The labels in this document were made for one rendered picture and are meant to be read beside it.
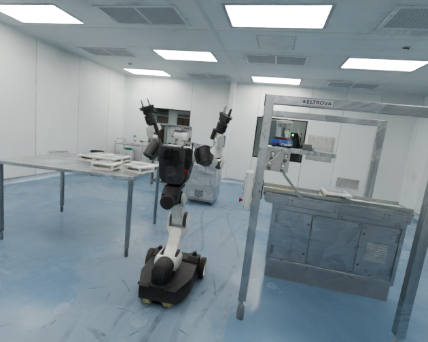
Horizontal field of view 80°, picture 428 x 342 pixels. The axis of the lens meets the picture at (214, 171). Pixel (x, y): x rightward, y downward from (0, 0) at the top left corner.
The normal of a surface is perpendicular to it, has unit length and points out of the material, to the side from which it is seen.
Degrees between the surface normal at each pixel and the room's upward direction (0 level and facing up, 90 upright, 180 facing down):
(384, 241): 90
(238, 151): 90
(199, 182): 90
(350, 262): 90
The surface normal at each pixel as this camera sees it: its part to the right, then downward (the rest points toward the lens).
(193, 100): -0.23, 0.12
